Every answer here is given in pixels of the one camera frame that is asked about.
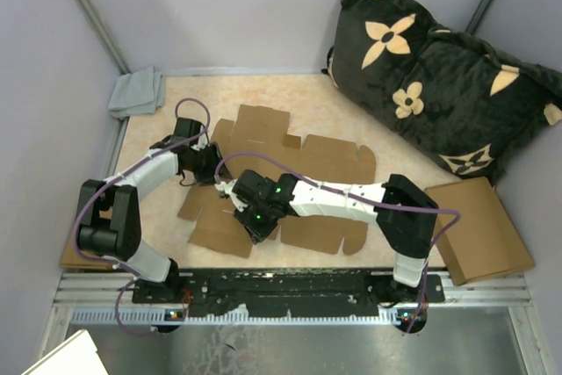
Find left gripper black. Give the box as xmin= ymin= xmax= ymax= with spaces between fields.
xmin=186 ymin=141 xmax=232 ymax=186

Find brown cardboard box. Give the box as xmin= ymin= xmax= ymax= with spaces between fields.
xmin=177 ymin=105 xmax=376 ymax=258

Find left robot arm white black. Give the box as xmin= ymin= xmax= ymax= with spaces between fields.
xmin=73 ymin=118 xmax=221 ymax=302

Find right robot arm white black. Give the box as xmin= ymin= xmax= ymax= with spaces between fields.
xmin=217 ymin=169 xmax=437 ymax=301

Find folded cardboard box left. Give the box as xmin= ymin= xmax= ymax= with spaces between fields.
xmin=60 ymin=241 xmax=112 ymax=270

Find folded cardboard box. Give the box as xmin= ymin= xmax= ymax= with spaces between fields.
xmin=60 ymin=241 xmax=112 ymax=270
xmin=426 ymin=177 xmax=535 ymax=285

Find folded cardboard box right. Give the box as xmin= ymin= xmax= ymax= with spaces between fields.
xmin=426 ymin=177 xmax=535 ymax=285

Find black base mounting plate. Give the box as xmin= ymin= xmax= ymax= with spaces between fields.
xmin=133 ymin=268 xmax=445 ymax=318

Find grey folded cloth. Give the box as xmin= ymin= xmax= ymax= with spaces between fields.
xmin=108 ymin=67 xmax=165 ymax=119

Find black floral plush pillow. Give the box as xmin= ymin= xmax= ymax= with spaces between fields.
xmin=325 ymin=0 xmax=561 ymax=182

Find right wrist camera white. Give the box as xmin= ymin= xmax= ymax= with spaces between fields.
xmin=214 ymin=179 xmax=247 ymax=212

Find aluminium rail frame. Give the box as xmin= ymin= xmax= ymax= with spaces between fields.
xmin=40 ymin=268 xmax=554 ymax=374

